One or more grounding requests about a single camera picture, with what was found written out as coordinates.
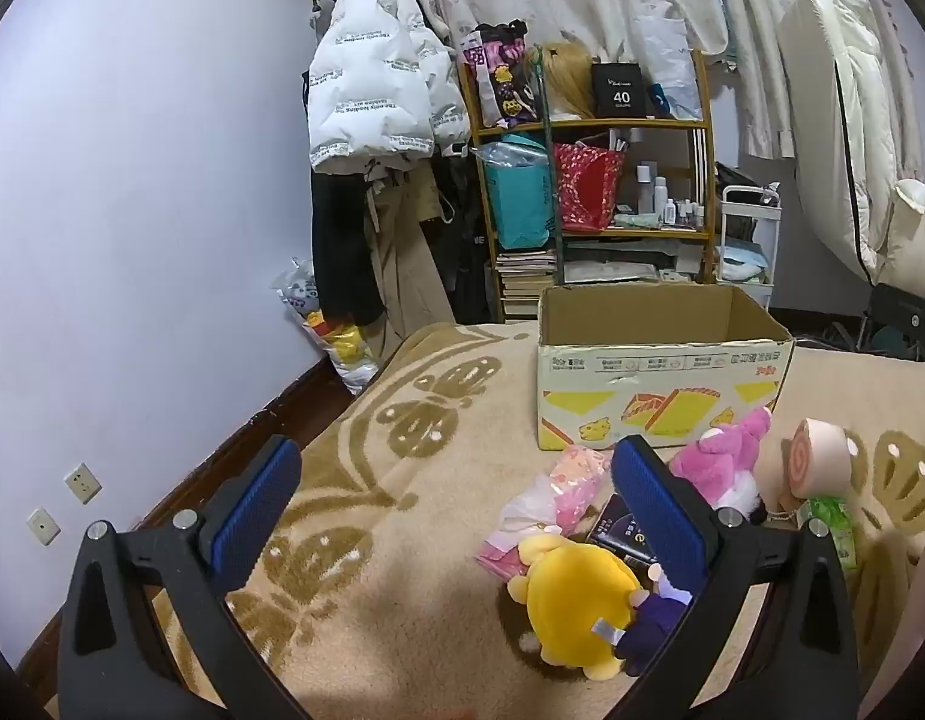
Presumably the pink patterned bag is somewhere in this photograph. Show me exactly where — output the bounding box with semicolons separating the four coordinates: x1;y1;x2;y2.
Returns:
462;21;542;128

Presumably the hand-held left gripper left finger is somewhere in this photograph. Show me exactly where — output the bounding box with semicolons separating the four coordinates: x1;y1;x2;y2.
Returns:
58;433;314;720

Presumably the printed cardboard box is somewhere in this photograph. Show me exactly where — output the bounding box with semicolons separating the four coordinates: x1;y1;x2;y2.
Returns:
536;283;795;452

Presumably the red gift bag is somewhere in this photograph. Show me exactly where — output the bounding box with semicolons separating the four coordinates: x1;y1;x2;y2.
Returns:
552;131;627;233

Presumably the pink swiss roll plush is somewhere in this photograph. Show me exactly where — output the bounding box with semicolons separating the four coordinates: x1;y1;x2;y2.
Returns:
755;418;854;518

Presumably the pink packet in plastic bag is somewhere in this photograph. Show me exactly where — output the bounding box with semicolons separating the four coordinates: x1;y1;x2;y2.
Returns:
475;444;617;582

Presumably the black packet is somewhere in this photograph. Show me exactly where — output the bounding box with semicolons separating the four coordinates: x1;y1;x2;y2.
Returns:
586;493;662;567

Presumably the teal bag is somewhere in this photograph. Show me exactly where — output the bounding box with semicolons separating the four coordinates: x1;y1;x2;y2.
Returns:
477;133;557;250

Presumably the black box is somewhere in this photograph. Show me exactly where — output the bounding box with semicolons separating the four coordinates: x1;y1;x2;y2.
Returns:
590;60;653;119

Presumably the stack of books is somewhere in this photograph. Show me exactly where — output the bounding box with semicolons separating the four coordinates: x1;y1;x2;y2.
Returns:
496;247;560;318

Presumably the beige trench coat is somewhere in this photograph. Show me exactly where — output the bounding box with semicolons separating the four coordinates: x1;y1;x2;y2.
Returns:
361;157;458;361

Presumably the beige patterned blanket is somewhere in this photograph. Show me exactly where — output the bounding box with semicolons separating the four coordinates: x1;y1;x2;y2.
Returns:
43;321;925;720

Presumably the green packet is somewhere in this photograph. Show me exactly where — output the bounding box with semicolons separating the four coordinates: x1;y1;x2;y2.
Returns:
796;495;860;571

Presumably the plastic bag of toys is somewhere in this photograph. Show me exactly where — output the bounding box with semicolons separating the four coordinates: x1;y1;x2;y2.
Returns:
275;259;381;395

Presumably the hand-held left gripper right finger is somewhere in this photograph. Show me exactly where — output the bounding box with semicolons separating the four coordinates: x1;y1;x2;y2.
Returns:
605;433;861;720

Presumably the dark purple plush toy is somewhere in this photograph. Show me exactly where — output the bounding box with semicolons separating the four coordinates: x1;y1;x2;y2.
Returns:
616;562;692;680

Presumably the wall socket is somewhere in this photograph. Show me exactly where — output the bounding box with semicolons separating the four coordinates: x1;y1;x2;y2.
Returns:
26;508;62;547
64;463;104;505

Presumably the pink plush toy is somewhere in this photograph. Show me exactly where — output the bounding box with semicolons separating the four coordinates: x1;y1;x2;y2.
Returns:
668;406;774;526

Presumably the black hanging bag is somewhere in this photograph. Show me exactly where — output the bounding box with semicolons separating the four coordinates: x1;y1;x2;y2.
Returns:
433;150;501;323

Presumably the row of cosmetic bottles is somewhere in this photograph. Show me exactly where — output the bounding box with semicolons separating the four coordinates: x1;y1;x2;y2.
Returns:
633;163;707;231

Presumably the blond wig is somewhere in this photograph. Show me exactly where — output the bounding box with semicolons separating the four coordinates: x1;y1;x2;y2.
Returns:
526;41;602;121

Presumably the black coat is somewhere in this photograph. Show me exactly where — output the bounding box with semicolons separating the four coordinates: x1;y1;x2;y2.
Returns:
310;165;385;327

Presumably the wooden shelf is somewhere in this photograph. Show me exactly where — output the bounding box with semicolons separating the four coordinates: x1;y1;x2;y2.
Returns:
458;49;722;323

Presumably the yellow plush toy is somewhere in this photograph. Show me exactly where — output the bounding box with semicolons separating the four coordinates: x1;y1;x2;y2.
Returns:
506;532;647;683

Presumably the white trolley cart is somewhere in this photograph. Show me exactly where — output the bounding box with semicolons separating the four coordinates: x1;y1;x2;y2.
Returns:
716;184;785;308

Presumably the white puffer jacket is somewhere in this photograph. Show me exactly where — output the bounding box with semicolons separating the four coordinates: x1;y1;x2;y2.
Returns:
307;0;474;175

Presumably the clear plastic bag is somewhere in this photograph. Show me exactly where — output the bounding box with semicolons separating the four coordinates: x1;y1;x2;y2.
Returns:
633;11;704;119

